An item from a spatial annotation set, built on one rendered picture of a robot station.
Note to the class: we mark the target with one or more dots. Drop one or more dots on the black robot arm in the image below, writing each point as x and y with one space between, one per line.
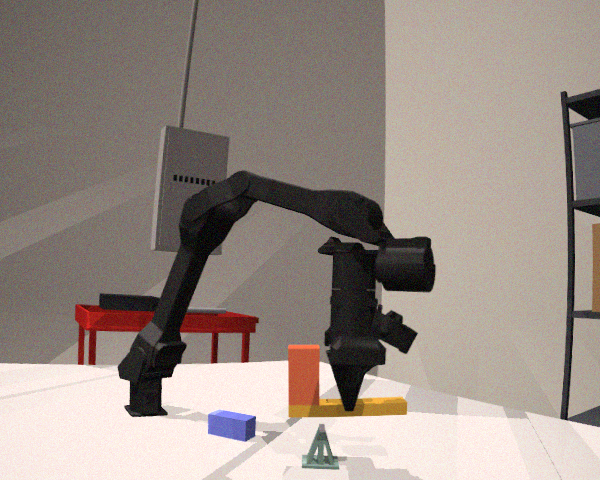
401 264

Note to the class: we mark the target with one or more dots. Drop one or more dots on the blue rectangular block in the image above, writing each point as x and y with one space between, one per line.
231 425

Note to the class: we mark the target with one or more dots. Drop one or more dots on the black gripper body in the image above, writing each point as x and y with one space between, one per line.
352 313

